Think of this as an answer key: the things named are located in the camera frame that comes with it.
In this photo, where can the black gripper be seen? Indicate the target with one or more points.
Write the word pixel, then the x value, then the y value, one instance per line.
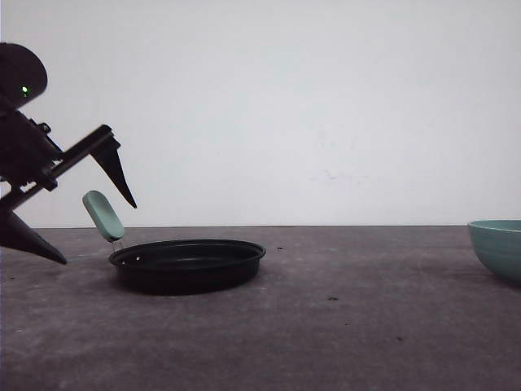
pixel 30 161

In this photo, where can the black pan with green handle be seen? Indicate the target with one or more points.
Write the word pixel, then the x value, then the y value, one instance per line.
pixel 187 266

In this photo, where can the teal green bowl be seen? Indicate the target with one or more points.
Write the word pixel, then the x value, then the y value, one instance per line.
pixel 497 245

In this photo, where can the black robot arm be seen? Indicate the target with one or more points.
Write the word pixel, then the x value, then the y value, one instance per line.
pixel 23 78

